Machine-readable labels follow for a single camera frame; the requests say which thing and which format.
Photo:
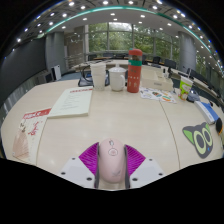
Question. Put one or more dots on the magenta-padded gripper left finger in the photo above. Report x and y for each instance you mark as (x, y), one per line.
(87, 163)

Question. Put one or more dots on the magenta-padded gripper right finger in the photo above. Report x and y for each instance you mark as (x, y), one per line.
(136, 163)

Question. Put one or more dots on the pink computer mouse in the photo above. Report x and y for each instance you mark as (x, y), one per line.
(112, 161)

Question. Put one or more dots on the black green cat-face mouse pad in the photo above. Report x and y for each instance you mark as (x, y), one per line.
(200, 140)

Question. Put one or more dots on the red and white pamphlet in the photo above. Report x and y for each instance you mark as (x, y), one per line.
(31, 133)

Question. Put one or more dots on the white paper booklet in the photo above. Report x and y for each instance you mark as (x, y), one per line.
(71, 101)

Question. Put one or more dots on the colourful sticker sheet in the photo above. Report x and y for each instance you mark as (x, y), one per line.
(156, 95)

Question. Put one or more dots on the white cardboard box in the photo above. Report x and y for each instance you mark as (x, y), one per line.
(155, 81)

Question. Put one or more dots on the white lidded mug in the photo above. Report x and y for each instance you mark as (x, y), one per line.
(116, 80)

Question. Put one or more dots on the blue and white book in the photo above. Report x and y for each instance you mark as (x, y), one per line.
(207, 112)

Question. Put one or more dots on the black desk conference microphone unit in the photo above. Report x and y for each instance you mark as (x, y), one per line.
(193, 97)

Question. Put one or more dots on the green printed lidded paper cup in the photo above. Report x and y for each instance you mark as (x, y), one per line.
(185, 89)

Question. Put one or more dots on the red drink bottle green band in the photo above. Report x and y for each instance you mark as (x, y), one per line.
(134, 73)

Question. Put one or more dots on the dark office chairs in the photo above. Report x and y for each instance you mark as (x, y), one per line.
(170, 63)

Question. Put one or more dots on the ceiling lights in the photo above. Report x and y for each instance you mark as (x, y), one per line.
(105, 2)

